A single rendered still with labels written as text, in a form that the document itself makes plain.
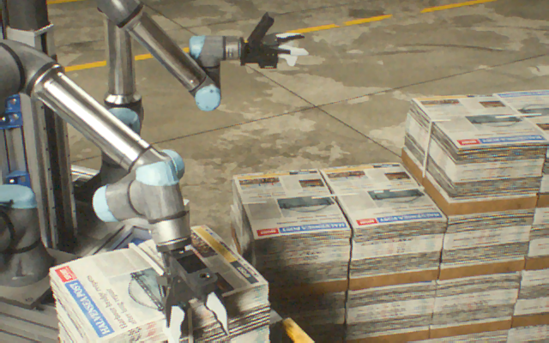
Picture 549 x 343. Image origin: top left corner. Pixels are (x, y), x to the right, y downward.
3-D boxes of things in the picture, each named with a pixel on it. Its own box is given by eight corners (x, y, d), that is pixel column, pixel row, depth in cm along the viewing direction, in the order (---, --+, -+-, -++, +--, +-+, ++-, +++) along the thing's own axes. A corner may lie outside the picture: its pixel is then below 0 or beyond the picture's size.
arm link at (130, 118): (98, 165, 229) (95, 123, 223) (103, 145, 241) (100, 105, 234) (140, 165, 230) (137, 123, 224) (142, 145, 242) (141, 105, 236)
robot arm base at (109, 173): (87, 189, 235) (85, 160, 231) (114, 169, 248) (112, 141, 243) (131, 200, 231) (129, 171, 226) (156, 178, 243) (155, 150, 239)
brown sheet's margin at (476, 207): (400, 158, 258) (401, 147, 256) (479, 153, 265) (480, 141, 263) (446, 216, 226) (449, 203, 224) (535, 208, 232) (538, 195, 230)
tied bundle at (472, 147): (399, 159, 259) (407, 96, 248) (479, 154, 265) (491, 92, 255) (445, 218, 226) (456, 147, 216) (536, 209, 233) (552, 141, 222)
